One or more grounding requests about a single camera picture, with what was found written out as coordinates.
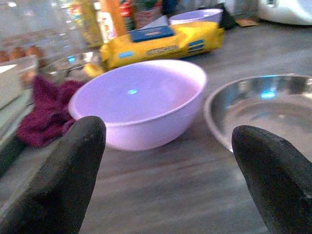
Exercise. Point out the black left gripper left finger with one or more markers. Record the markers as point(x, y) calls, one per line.
point(65, 170)

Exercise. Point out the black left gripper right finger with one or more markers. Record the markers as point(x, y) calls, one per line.
point(280, 175)

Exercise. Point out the maroon cloth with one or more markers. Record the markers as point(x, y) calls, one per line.
point(46, 109)

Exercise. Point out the large lilac plastic bowl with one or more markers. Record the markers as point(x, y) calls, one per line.
point(136, 102)

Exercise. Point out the white box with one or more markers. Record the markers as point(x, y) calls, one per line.
point(9, 83)

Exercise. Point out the clear plastic egg box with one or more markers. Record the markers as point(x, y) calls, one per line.
point(17, 52)

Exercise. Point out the yellow printed packet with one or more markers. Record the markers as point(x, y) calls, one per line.
point(87, 22)

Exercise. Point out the brown cardboard piece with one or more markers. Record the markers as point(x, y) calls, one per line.
point(246, 23)

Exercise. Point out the orange and white carton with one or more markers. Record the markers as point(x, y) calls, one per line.
point(111, 19)

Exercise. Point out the white appliance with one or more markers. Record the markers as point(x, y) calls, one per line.
point(285, 11)

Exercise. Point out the black object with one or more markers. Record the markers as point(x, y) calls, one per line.
point(226, 19)

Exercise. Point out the yellow wet wipes pack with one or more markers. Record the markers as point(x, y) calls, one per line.
point(197, 33)

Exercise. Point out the red and green packet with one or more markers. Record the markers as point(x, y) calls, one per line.
point(128, 14)

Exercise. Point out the dark jar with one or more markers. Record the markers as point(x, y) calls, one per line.
point(148, 12)

